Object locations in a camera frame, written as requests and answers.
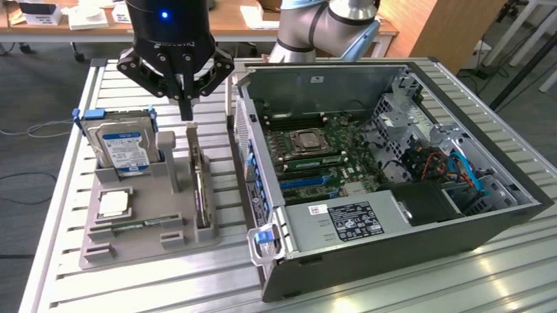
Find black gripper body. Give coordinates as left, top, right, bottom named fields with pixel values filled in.
left=126, top=0, right=218, bottom=81

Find black Nvidia graphics card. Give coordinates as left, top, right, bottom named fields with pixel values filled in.
left=186, top=122, right=215, bottom=229

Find white labelled cardboard box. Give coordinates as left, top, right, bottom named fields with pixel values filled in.
left=111, top=3, right=131, bottom=24

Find white square plastic box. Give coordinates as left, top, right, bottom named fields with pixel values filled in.
left=67, top=5, right=110, bottom=31

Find white paper stack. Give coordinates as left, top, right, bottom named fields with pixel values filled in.
left=241, top=5, right=282, bottom=31

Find hard disk in blue caddy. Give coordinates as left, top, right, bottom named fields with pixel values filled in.
left=71, top=104, right=159, bottom=173

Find brown cardboard box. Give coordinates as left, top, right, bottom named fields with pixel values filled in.
left=257, top=0, right=283, bottom=14

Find blue card retainer clips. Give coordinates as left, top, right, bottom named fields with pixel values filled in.
left=245, top=138, right=265, bottom=209

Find CPU socket with CPU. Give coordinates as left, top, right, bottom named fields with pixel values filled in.
left=290, top=129, right=334, bottom=154

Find white box with black tablet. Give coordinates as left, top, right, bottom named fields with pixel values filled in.
left=19, top=1, right=64, bottom=25

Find blue expansion slot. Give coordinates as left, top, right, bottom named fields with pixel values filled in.
left=279, top=175, right=333, bottom=192

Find spare silver CPU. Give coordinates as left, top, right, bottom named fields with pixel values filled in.
left=98, top=192, right=128, bottom=218

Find green motherboard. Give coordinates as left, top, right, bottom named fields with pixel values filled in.
left=261, top=112, right=393, bottom=201

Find spare green RAM stick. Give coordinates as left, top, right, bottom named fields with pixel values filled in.
left=111, top=220, right=164, bottom=231

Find silver chipset heatsink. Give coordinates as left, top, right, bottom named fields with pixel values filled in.
left=346, top=182, right=372, bottom=196

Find grey plastic parts rack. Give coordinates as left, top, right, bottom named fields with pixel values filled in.
left=76, top=131, right=223, bottom=270

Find grey power supply unit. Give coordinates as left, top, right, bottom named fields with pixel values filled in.
left=278, top=190, right=413, bottom=254

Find wooden cabinet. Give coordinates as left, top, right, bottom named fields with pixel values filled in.
left=378, top=0, right=509, bottom=75

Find white floor box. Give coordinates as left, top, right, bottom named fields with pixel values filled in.
left=461, top=40, right=493, bottom=71

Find black plastic shroud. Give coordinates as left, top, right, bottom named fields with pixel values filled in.
left=389, top=181, right=466, bottom=228

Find open black PC case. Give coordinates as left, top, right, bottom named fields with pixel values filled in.
left=223, top=57, right=556, bottom=303

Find metal disk bay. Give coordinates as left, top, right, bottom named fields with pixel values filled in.
left=434, top=125, right=538, bottom=218

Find wooden desk white frame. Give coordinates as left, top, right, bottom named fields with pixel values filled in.
left=211, top=0, right=401, bottom=60
left=0, top=0, right=134, bottom=43

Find grey floor cable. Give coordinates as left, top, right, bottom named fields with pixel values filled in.
left=0, top=119, right=76, bottom=138

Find silver perforated metal bracket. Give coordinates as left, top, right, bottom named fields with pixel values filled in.
left=374, top=93, right=441, bottom=154

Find red and black wire bundle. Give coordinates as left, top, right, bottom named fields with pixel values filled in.
left=425, top=152, right=450, bottom=177

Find white frame table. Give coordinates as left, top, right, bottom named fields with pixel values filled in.
left=481, top=0, right=557, bottom=93

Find blue SATA wire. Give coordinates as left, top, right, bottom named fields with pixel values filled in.
left=450, top=151, right=490, bottom=198

